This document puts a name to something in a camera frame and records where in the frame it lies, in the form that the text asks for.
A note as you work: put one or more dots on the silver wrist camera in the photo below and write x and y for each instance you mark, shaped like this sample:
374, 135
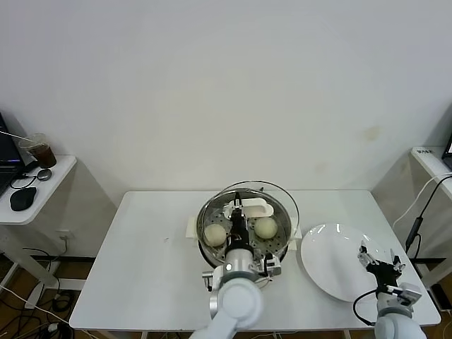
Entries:
272, 265
409, 295

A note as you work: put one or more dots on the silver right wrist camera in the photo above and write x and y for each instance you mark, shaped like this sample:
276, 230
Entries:
409, 295

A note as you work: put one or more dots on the black laptop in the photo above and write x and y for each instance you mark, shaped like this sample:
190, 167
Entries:
7, 152

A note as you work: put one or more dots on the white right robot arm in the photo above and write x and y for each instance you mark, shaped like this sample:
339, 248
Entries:
395, 325

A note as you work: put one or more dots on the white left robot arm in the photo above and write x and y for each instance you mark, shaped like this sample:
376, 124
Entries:
240, 300

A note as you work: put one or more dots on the clear iced coffee cup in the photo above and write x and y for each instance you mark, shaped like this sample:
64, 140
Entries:
44, 155

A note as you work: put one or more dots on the white round plate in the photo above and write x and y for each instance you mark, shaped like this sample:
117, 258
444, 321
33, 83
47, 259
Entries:
328, 261

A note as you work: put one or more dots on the round grey puck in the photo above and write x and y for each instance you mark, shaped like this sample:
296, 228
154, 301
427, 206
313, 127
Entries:
45, 174

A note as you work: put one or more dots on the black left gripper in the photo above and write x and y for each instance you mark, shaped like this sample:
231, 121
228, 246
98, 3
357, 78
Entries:
240, 231

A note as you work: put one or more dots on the steel perforated steamer basket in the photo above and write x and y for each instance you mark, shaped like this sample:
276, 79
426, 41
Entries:
208, 252

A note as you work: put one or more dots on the thin white straw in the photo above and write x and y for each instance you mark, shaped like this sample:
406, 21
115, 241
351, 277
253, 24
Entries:
14, 134

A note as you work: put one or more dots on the white side table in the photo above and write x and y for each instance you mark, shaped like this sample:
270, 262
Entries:
53, 197
429, 162

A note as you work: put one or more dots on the white steamed baozi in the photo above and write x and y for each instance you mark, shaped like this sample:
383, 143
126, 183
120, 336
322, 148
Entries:
215, 236
265, 227

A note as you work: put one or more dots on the dark screen device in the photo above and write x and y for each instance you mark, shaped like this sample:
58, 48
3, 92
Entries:
450, 146

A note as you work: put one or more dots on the white wall socket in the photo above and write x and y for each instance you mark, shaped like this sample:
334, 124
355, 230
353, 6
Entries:
64, 234

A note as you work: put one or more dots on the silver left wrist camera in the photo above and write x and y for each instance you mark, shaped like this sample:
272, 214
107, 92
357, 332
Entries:
272, 265

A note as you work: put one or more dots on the black computer mouse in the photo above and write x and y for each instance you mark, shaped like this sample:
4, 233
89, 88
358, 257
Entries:
23, 199

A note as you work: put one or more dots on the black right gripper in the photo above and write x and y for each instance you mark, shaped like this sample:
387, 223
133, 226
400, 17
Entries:
385, 273

